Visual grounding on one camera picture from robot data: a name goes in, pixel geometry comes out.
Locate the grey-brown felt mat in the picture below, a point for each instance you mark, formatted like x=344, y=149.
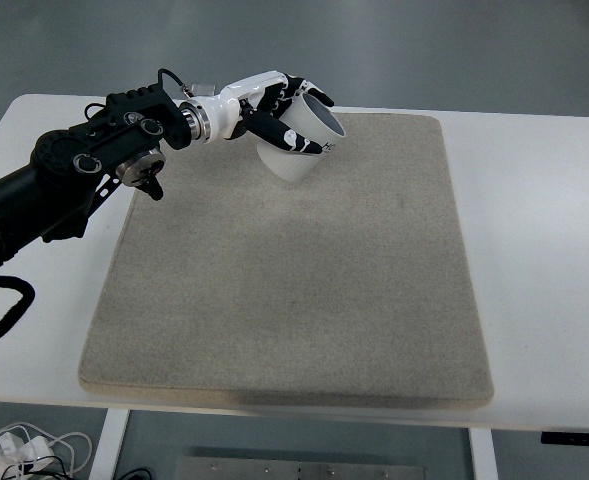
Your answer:
x=294, y=310

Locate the black table control panel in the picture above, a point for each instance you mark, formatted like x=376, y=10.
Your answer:
x=574, y=438

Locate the white power strip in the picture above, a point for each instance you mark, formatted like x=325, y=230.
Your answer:
x=11, y=447

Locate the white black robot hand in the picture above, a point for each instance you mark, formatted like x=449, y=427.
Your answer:
x=229, y=107

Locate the small silver metal object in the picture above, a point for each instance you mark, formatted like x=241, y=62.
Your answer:
x=205, y=89

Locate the grey metal plate with screws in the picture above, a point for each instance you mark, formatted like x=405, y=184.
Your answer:
x=299, y=469

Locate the white cup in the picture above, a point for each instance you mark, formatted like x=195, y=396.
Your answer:
x=294, y=165

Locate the white table leg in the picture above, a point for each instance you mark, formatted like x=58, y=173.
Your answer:
x=484, y=455
x=106, y=445

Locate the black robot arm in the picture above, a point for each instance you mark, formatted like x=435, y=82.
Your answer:
x=49, y=165

